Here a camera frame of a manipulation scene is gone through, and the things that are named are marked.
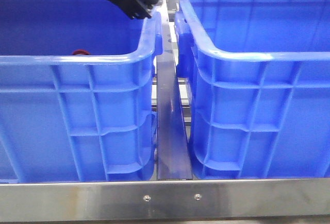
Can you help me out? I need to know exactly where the large blue crate left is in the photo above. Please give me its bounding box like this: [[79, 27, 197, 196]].
[[1, 0, 162, 183]]

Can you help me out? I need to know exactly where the steel front rail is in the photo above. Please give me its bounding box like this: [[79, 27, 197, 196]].
[[1, 178, 329, 222]]

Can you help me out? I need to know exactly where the red push button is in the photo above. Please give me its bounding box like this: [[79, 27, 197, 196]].
[[72, 49, 90, 56]]

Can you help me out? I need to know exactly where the large blue crate right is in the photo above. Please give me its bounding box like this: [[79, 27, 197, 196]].
[[175, 0, 329, 180]]

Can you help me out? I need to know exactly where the dark steel divider bar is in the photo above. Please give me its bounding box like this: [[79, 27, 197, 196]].
[[156, 13, 193, 180]]

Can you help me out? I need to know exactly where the large blue crate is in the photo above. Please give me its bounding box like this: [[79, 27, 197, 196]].
[[175, 0, 329, 180], [1, 0, 162, 183]]

